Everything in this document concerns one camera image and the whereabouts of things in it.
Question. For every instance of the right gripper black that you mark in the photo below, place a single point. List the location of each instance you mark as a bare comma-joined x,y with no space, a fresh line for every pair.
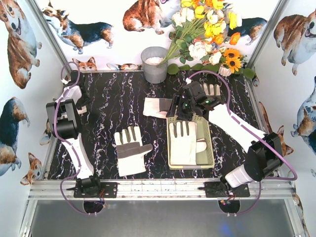
179,108

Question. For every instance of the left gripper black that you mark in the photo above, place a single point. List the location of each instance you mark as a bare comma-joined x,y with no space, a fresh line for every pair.
76,80

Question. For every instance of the horizontal white grey work glove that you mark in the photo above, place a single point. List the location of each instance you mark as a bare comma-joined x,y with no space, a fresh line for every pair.
156,107

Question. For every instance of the pale green plastic storage basket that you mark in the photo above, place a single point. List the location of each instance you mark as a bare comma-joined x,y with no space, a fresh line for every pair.
204,159

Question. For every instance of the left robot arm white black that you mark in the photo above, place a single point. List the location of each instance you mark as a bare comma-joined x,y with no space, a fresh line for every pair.
65,125

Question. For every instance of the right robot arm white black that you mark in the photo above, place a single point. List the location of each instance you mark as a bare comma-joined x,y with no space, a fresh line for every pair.
263,151

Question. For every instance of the grey metal bucket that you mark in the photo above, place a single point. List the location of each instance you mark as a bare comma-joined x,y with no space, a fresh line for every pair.
154,65

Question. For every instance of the small sunflower pot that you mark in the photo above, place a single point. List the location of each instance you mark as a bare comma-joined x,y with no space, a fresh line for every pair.
231,62

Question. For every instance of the artificial flower bouquet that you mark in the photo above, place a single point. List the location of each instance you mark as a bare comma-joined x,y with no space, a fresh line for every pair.
200,28

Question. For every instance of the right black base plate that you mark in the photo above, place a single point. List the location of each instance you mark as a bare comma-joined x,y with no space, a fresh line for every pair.
221,190

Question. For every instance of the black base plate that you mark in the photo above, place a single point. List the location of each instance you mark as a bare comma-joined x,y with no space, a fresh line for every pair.
221,190
107,190

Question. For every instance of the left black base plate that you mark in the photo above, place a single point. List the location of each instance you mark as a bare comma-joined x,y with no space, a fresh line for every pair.
107,190

